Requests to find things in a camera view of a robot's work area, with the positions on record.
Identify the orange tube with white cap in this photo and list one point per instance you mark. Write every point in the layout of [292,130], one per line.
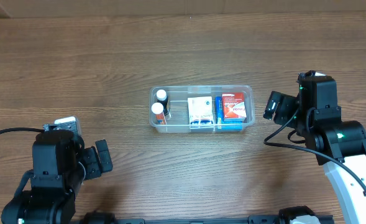
[158,110]

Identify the red and white medicine box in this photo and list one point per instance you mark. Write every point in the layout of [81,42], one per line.
[233,105]

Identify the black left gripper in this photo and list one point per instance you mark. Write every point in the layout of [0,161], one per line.
[93,161]

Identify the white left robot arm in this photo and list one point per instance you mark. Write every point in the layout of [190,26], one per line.
[61,163]

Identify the clear plastic container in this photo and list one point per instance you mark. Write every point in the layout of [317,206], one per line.
[178,120]

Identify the dark bottle with white cap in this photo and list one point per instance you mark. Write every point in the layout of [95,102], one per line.
[163,98]

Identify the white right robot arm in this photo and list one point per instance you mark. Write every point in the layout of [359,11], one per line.
[339,146]

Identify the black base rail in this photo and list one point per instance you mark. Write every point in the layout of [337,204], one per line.
[298,214]

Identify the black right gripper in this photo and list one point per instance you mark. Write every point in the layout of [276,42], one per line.
[284,101]

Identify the blue medicine box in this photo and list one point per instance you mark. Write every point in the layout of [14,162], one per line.
[221,124]

